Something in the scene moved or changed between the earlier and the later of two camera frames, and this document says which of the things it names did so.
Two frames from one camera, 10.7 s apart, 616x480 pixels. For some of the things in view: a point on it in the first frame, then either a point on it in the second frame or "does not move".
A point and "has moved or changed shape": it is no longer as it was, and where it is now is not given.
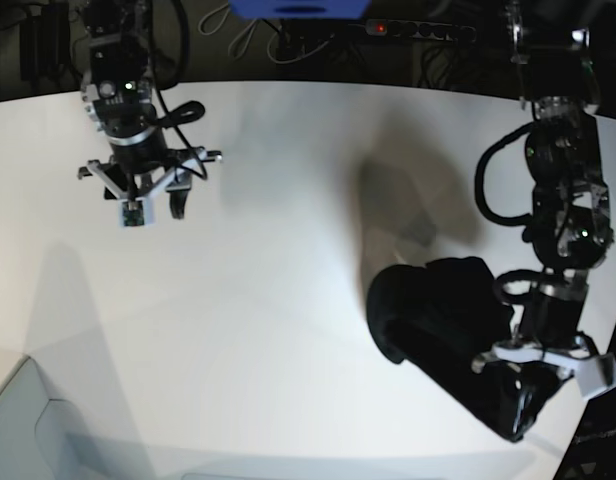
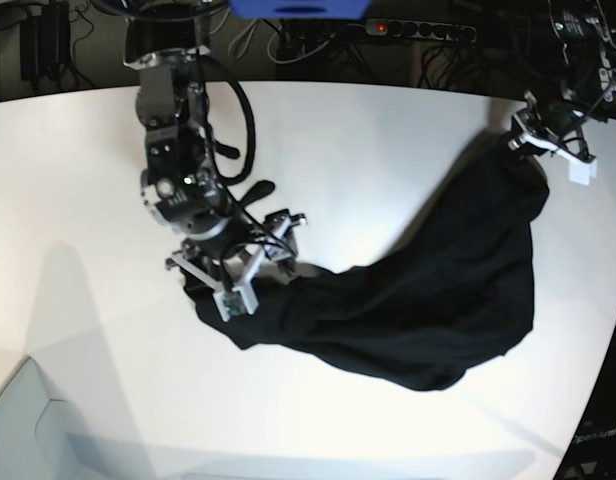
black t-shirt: (441, 317) has moved or changed shape
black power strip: (420, 29) does not move
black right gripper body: (551, 316) to (528, 121)
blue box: (300, 9) does not move
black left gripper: (140, 154) to (228, 241)
